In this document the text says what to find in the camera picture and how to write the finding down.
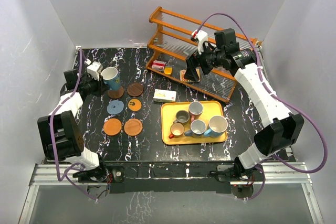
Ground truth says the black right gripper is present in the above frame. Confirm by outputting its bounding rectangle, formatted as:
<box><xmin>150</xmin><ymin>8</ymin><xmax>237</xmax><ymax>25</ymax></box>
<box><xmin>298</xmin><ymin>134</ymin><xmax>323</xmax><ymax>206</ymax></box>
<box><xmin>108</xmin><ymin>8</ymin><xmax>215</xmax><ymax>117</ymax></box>
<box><xmin>184</xmin><ymin>40</ymin><xmax>225</xmax><ymax>82</ymax></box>

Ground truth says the large blue mug back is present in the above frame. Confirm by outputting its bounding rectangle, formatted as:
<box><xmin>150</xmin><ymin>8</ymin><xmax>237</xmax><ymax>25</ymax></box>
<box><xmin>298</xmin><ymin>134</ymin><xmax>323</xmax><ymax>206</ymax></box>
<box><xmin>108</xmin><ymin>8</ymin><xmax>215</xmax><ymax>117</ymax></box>
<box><xmin>101</xmin><ymin>67</ymin><xmax>121</xmax><ymax>91</ymax></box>

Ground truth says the large blue mug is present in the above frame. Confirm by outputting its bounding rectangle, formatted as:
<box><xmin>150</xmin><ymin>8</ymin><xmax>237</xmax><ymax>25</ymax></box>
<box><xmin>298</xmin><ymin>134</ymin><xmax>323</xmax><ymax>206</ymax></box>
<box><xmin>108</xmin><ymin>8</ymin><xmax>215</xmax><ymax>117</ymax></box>
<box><xmin>203</xmin><ymin>115</ymin><xmax>228</xmax><ymax>138</ymax></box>
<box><xmin>101</xmin><ymin>67</ymin><xmax>121</xmax><ymax>91</ymax></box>

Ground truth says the dark walnut coaster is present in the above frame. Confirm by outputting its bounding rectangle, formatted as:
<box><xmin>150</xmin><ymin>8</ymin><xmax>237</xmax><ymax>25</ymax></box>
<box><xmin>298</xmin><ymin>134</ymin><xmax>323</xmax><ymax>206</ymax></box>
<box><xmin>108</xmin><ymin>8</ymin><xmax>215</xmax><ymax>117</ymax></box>
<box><xmin>127</xmin><ymin>82</ymin><xmax>144</xmax><ymax>97</ymax></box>
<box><xmin>108</xmin><ymin>86</ymin><xmax>124</xmax><ymax>99</ymax></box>

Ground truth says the blue paper coaster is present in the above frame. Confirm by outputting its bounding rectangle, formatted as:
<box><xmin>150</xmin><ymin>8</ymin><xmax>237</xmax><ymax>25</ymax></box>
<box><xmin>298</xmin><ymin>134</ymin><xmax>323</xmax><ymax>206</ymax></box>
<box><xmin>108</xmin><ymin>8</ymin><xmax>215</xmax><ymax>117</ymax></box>
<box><xmin>107</xmin><ymin>100</ymin><xmax>124</xmax><ymax>115</ymax></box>

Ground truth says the plain orange wooden coaster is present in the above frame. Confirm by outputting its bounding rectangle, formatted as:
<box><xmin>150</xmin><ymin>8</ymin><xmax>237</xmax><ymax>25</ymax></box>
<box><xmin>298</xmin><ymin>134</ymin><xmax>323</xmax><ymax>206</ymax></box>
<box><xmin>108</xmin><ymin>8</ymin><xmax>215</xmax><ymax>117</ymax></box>
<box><xmin>103</xmin><ymin>118</ymin><xmax>122</xmax><ymax>136</ymax></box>

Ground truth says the pink grey mug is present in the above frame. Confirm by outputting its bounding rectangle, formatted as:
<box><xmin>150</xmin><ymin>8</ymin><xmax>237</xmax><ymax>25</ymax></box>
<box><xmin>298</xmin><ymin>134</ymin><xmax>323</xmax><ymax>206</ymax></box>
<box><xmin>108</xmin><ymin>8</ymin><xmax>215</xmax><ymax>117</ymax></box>
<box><xmin>188</xmin><ymin>101</ymin><xmax>203</xmax><ymax>122</ymax></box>

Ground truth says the orange black paper coaster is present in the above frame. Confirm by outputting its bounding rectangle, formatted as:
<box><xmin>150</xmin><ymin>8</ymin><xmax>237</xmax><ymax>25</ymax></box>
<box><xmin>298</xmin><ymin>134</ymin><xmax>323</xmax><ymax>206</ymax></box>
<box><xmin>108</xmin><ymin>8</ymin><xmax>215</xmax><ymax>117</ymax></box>
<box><xmin>128</xmin><ymin>98</ymin><xmax>142</xmax><ymax>112</ymax></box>

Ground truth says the light wooden ridged coaster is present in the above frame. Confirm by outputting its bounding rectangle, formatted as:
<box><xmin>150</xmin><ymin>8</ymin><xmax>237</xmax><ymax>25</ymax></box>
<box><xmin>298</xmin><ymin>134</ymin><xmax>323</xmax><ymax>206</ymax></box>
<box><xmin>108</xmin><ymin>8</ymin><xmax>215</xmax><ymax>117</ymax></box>
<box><xmin>124</xmin><ymin>119</ymin><xmax>143</xmax><ymax>136</ymax></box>

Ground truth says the grey blue speckled mug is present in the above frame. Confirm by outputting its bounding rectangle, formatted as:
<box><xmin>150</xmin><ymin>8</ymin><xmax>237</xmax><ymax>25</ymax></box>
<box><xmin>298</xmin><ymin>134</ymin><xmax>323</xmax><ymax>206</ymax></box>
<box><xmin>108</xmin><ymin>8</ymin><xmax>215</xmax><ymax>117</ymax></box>
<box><xmin>184</xmin><ymin>120</ymin><xmax>207</xmax><ymax>138</ymax></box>

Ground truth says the large blue mug front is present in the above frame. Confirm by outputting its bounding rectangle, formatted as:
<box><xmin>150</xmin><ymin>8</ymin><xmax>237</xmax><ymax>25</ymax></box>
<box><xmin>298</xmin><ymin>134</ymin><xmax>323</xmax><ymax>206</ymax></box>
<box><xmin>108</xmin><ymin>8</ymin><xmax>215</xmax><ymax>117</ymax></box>
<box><xmin>203</xmin><ymin>115</ymin><xmax>228</xmax><ymax>138</ymax></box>

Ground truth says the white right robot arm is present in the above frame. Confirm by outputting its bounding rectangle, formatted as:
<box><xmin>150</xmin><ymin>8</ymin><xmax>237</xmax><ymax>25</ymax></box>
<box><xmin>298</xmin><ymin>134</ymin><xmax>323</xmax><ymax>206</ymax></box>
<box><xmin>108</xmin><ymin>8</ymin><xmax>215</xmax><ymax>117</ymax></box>
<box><xmin>184</xmin><ymin>28</ymin><xmax>304</xmax><ymax>180</ymax></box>

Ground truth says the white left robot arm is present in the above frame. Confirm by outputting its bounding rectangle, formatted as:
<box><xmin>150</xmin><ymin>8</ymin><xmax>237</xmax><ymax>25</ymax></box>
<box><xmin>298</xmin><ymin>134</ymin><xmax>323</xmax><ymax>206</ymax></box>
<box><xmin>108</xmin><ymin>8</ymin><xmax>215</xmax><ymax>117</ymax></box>
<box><xmin>37</xmin><ymin>69</ymin><xmax>109</xmax><ymax>182</ymax></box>

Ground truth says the small grey green cup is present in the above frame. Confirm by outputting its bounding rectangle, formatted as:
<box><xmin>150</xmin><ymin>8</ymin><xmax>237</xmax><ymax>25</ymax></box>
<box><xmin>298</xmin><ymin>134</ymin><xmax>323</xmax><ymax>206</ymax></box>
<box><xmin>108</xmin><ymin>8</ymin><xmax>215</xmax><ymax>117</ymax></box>
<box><xmin>173</xmin><ymin>110</ymin><xmax>190</xmax><ymax>125</ymax></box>

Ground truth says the small red orange cup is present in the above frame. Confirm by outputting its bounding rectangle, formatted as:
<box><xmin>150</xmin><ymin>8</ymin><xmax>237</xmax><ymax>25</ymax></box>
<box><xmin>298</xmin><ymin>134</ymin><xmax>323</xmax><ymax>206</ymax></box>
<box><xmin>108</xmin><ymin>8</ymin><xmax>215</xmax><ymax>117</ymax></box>
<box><xmin>169</xmin><ymin>123</ymin><xmax>184</xmax><ymax>139</ymax></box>

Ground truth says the orange snack package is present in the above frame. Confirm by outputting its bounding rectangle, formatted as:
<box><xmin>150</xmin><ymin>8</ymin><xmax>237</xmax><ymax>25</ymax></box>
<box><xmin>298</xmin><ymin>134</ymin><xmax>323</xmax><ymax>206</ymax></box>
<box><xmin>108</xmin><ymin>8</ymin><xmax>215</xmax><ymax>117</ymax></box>
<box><xmin>180</xmin><ymin>68</ymin><xmax>201</xmax><ymax>83</ymax></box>

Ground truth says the orange yellow small packet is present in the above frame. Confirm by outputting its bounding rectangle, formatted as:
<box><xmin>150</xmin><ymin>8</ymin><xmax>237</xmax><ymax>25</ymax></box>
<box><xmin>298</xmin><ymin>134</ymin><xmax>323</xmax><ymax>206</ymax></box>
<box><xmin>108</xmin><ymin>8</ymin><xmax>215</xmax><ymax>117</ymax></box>
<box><xmin>164</xmin><ymin>66</ymin><xmax>173</xmax><ymax>76</ymax></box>

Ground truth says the orange wooden shelf rack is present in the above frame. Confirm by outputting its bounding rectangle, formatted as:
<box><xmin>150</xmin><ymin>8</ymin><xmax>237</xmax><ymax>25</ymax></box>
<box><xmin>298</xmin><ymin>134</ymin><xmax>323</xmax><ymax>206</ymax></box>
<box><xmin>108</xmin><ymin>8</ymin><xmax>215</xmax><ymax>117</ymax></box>
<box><xmin>145</xmin><ymin>6</ymin><xmax>258</xmax><ymax>104</ymax></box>

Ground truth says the red white small box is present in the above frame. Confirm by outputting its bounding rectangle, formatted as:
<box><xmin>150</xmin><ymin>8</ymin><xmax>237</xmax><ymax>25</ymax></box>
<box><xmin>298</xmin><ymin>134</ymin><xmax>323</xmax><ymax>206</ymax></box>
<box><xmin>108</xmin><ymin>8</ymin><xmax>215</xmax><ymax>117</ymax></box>
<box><xmin>151</xmin><ymin>60</ymin><xmax>166</xmax><ymax>72</ymax></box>

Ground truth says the white yellow carton box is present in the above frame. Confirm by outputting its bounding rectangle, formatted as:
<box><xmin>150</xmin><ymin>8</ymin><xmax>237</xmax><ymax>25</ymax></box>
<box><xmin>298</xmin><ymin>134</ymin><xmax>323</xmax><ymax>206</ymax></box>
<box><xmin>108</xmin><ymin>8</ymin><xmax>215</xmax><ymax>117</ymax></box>
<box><xmin>153</xmin><ymin>89</ymin><xmax>176</xmax><ymax>103</ymax></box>

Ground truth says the yellow serving tray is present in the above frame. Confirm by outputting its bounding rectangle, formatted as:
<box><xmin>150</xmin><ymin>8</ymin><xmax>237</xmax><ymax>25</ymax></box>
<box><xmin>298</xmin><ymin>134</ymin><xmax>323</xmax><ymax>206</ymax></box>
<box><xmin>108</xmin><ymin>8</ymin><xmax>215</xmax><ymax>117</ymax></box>
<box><xmin>161</xmin><ymin>101</ymin><xmax>227</xmax><ymax>145</ymax></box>

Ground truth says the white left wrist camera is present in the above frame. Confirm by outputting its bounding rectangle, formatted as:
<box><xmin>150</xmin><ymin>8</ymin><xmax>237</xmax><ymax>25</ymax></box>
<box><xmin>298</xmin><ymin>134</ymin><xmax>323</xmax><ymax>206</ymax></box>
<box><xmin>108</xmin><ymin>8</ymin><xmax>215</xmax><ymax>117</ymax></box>
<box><xmin>87</xmin><ymin>61</ymin><xmax>103</xmax><ymax>81</ymax></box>

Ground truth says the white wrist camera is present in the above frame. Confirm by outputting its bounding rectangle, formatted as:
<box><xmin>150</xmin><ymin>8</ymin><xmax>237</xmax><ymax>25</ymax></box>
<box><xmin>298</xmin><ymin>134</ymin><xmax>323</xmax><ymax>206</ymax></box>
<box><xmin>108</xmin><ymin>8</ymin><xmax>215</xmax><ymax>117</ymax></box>
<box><xmin>87</xmin><ymin>61</ymin><xmax>103</xmax><ymax>81</ymax></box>
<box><xmin>191</xmin><ymin>30</ymin><xmax>208</xmax><ymax>55</ymax></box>

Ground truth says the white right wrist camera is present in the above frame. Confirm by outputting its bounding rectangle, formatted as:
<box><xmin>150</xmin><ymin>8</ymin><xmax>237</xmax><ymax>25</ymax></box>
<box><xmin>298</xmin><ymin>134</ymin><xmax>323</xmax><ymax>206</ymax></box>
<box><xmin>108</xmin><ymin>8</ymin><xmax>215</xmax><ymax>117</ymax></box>
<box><xmin>191</xmin><ymin>30</ymin><xmax>208</xmax><ymax>55</ymax></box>

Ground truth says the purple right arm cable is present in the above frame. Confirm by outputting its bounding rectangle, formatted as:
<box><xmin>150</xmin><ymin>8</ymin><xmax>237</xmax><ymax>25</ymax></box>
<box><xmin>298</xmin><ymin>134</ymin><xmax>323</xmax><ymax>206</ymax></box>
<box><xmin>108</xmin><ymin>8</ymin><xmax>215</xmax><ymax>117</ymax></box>
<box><xmin>193</xmin><ymin>13</ymin><xmax>329</xmax><ymax>201</ymax></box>

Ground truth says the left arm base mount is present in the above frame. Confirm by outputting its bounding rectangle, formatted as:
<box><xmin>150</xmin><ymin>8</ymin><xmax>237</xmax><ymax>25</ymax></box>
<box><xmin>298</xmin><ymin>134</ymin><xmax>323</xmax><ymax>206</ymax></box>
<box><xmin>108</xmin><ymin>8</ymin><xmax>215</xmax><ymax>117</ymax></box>
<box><xmin>72</xmin><ymin>163</ymin><xmax>125</xmax><ymax>193</ymax></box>

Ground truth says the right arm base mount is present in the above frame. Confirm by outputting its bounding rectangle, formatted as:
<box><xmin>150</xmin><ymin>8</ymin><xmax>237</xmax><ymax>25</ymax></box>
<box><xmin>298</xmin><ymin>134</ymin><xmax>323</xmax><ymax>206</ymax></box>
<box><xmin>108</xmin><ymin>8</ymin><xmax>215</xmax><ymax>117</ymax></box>
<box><xmin>209</xmin><ymin>156</ymin><xmax>266</xmax><ymax>194</ymax></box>

